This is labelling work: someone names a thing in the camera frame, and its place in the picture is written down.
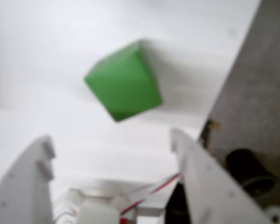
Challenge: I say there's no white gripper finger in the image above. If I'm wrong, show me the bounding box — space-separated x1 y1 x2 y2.
170 127 273 224
0 134 56 224

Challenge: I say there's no green cube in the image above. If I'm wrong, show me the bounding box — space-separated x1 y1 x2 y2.
83 39 163 122

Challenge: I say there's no black table clamp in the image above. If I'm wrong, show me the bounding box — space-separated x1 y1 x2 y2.
225 148 280 199

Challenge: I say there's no red white base cable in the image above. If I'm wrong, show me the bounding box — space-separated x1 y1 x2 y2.
120 172 182 215

